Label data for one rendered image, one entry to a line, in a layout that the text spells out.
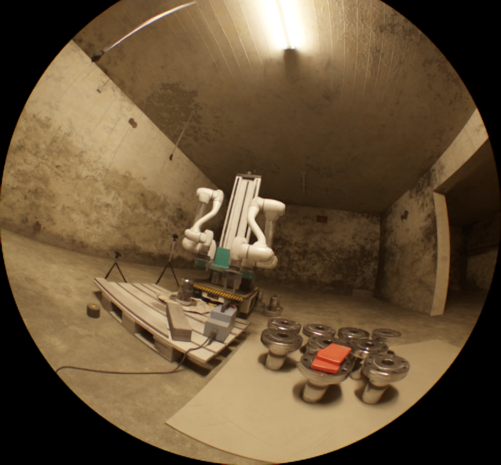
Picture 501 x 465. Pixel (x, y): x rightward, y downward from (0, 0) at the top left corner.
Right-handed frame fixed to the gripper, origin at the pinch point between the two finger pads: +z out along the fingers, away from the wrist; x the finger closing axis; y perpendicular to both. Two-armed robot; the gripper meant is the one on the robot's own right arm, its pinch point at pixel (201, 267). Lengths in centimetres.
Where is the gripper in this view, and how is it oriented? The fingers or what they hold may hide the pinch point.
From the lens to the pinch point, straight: 178.8
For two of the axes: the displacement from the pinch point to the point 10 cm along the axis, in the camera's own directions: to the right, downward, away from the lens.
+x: -9.6, -1.4, 2.3
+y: 1.9, 2.9, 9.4
